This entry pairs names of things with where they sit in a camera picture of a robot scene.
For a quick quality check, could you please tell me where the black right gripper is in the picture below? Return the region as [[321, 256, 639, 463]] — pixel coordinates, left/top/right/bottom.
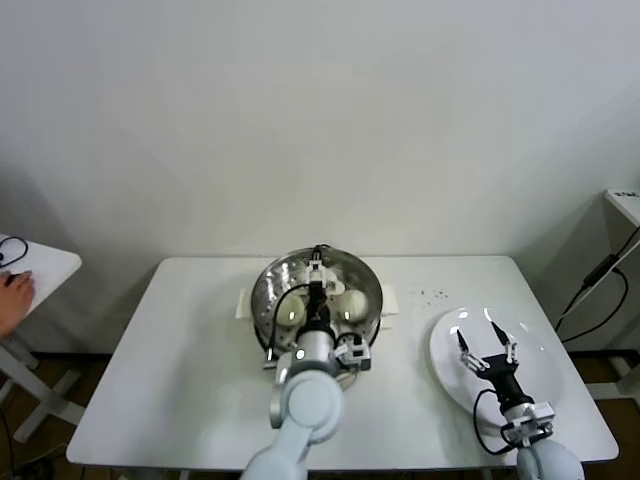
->
[[453, 320, 536, 409]]

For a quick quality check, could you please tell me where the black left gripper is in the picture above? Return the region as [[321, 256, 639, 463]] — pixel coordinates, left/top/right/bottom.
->
[[305, 254, 332, 332]]

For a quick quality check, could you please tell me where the round glass pot lid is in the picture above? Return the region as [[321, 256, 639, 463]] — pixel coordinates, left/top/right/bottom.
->
[[250, 248, 386, 351]]

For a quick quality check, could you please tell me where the white steamed baozi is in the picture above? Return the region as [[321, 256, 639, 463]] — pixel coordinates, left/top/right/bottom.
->
[[337, 289, 370, 321], [275, 295, 306, 327]]

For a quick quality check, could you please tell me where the stainless steel steamer basket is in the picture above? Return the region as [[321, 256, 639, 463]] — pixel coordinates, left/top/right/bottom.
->
[[250, 248, 386, 359]]

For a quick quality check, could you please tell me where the bare human hand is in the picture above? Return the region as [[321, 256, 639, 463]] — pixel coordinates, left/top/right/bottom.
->
[[0, 270, 36, 339]]

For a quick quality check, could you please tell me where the white round plate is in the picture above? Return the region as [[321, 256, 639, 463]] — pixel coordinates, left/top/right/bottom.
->
[[428, 305, 563, 440]]

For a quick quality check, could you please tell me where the white shelf with label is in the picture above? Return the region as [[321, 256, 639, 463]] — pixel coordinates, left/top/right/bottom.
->
[[603, 188, 640, 226]]

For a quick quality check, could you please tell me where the white side table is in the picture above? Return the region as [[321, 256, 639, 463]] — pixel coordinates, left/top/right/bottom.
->
[[0, 230, 85, 442]]

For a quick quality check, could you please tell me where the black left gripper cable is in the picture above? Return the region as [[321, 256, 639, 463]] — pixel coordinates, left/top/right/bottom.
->
[[262, 283, 312, 370]]

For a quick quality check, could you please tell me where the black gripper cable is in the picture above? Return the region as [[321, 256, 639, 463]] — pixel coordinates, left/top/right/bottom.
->
[[471, 388, 521, 456], [262, 283, 312, 370]]

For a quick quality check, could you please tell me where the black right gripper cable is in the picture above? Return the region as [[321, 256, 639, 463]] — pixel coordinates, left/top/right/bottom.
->
[[471, 388, 521, 456]]

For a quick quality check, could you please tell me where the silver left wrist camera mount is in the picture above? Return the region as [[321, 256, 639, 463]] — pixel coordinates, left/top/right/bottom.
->
[[333, 333, 374, 372]]

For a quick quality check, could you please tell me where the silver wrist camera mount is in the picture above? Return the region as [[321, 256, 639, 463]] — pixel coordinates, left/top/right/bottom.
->
[[333, 333, 374, 372], [501, 399, 557, 449]]

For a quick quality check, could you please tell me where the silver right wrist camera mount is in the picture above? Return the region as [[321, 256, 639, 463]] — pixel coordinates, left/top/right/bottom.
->
[[501, 399, 557, 449]]

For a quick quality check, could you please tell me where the black power adapter cable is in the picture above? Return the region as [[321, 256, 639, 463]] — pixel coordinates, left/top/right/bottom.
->
[[553, 227, 640, 346]]

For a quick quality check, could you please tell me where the thin black looped cable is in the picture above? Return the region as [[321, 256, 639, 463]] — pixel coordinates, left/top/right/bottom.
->
[[0, 234, 30, 269]]

